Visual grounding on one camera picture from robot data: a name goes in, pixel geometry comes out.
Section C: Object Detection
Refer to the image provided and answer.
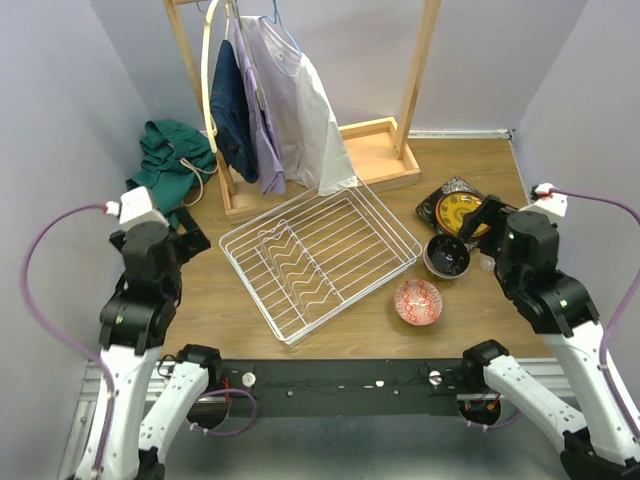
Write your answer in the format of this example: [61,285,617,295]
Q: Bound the clear glass cup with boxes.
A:
[479,254,496,272]

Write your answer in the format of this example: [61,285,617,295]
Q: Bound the amber glass plate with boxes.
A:
[435,191,483,236]

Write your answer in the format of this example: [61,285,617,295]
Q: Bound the beige ceramic bowl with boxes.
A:
[423,234,470,280]

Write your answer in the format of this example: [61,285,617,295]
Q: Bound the black floral square plate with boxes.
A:
[415,177,485,236]

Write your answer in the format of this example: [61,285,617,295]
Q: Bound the blue white patterned bowl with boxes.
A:
[393,279,443,327]

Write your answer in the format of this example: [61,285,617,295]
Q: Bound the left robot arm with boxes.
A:
[73,206,222,479]

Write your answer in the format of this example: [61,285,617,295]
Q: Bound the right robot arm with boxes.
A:
[457,187,639,479]

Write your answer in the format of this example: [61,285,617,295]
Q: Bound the wooden clothes rack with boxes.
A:
[164,1,441,223]

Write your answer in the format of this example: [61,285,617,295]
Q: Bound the green hoodie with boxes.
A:
[125,119,217,227]

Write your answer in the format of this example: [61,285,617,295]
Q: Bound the lavender shirt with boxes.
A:
[234,19,286,194]

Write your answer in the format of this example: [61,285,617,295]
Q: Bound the navy blue garment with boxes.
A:
[210,40,259,184]

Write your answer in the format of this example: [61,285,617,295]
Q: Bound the white t-shirt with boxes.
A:
[241,16,359,196]

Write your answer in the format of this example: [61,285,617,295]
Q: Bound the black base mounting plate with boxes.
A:
[188,359,506,425]

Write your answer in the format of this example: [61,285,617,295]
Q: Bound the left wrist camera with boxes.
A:
[103,186,169,232]

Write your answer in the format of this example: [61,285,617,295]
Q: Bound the white wire dish rack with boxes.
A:
[219,182,422,345]

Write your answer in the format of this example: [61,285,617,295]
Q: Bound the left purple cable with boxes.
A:
[19,202,121,474]

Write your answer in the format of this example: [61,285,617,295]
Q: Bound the purple cable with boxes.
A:
[19,202,121,474]
[549,187,640,426]

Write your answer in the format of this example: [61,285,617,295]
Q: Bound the aluminium frame rail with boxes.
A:
[57,219,166,480]

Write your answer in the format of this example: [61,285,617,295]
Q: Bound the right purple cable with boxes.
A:
[549,187,640,426]

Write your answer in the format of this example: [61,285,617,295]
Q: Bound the blue wire hanger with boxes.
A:
[259,0,302,58]

